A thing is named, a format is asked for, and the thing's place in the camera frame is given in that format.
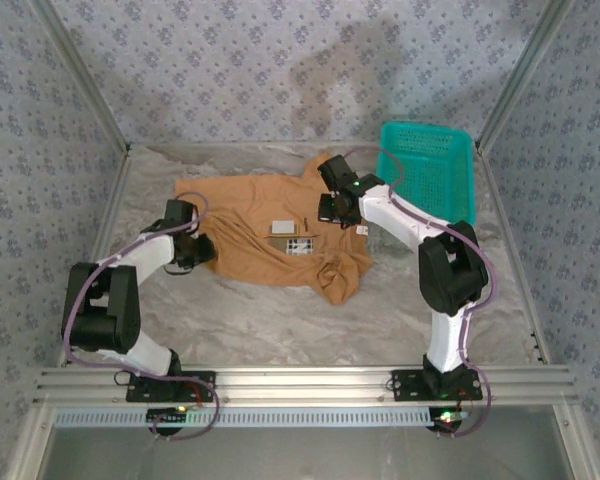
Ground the aluminium table side rail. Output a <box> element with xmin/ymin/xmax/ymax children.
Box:
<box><xmin>477</xmin><ymin>147</ymin><xmax>599</xmax><ymax>480</ymax></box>
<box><xmin>4</xmin><ymin>147</ymin><xmax>134</xmax><ymax>480</ymax></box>

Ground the small black controller board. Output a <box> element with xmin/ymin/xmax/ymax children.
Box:
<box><xmin>147</xmin><ymin>407</ymin><xmax>189</xmax><ymax>436</ymax></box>
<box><xmin>429</xmin><ymin>407</ymin><xmax>469</xmax><ymax>435</ymax></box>

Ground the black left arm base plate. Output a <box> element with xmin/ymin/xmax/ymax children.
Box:
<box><xmin>125</xmin><ymin>369</ymin><xmax>217</xmax><ymax>403</ymax></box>

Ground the teal plastic basket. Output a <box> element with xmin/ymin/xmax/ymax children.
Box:
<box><xmin>376</xmin><ymin>121</ymin><xmax>478</xmax><ymax>225</ymax></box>

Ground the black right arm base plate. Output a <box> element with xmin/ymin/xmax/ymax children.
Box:
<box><xmin>392</xmin><ymin>368</ymin><xmax>484</xmax><ymax>403</ymax></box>

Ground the tan t-shirt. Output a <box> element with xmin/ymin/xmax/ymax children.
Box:
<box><xmin>173</xmin><ymin>152</ymin><xmax>376</xmax><ymax>306</ymax></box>

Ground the grey slotted cable duct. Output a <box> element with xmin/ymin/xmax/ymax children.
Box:
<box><xmin>52</xmin><ymin>405</ymin><xmax>434</xmax><ymax>429</ymax></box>

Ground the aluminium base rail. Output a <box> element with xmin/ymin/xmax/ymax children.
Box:
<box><xmin>32</xmin><ymin>366</ymin><xmax>579</xmax><ymax>405</ymax></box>

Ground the aluminium frame post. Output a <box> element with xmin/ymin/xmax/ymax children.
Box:
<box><xmin>474</xmin><ymin>0</ymin><xmax>579</xmax><ymax>151</ymax></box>
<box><xmin>29</xmin><ymin>0</ymin><xmax>134</xmax><ymax>156</ymax></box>

